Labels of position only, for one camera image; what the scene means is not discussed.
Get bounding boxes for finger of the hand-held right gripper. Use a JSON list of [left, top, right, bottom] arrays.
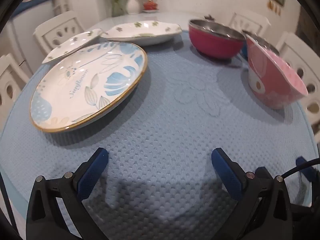
[[296, 156, 316, 183]]

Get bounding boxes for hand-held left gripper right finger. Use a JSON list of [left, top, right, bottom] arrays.
[[211, 147, 294, 240]]

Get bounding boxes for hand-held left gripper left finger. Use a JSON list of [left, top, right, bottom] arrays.
[[26, 147, 110, 240]]

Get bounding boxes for blue leaf plate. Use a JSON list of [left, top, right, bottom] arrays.
[[29, 41, 148, 133]]

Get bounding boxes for pink bowl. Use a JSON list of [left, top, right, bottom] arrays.
[[245, 34, 308, 110]]

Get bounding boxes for green flower plate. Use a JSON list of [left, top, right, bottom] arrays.
[[100, 21, 182, 47], [41, 28, 104, 65]]

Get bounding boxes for magenta steel bowl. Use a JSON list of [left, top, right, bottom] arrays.
[[188, 19, 247, 60]]

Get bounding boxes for blue steel bowl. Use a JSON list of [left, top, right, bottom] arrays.
[[240, 30, 280, 60]]

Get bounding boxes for light blue table mat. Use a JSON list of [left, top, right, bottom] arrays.
[[0, 30, 318, 240]]

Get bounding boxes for dark wooden cabinet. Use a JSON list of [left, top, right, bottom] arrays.
[[299, 5, 320, 50]]

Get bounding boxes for white refrigerator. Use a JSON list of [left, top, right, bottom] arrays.
[[0, 15, 37, 75]]

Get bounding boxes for glass vase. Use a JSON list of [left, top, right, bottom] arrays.
[[111, 0, 128, 17]]

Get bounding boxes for white ceramic vase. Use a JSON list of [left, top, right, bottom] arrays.
[[126, 0, 140, 15]]

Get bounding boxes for yellow hanging tassels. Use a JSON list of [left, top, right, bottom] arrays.
[[267, 0, 282, 15]]

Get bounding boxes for white lattice shelf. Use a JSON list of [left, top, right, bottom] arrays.
[[54, 0, 73, 15]]

